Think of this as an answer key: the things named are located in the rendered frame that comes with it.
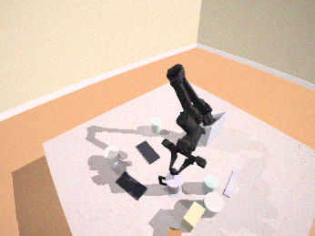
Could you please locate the glass french press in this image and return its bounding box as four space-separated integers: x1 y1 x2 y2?
158 168 182 197

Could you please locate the brown cube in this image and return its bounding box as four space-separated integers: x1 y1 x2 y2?
168 227 182 236

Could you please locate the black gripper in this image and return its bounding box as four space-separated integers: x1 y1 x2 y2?
161 135 207 175

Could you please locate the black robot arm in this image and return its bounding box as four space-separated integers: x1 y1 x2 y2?
167 64 216 152

